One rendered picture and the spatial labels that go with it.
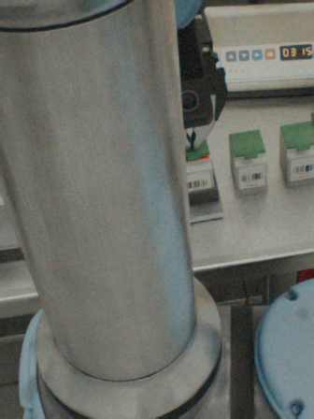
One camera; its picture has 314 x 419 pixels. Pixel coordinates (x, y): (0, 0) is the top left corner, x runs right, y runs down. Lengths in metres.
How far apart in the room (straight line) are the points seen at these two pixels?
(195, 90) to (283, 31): 0.35
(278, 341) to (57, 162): 0.22
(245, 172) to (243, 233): 0.07
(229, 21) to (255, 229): 0.30
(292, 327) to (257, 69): 0.62
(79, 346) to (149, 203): 0.12
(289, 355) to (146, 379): 0.09
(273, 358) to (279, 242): 0.44
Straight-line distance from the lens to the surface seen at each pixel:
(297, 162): 0.89
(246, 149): 0.87
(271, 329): 0.45
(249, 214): 0.89
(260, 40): 1.03
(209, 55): 0.75
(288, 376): 0.44
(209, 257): 0.86
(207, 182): 0.87
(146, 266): 0.32
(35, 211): 0.29
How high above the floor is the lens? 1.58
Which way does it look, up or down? 51 degrees down
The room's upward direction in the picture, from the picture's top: 11 degrees counter-clockwise
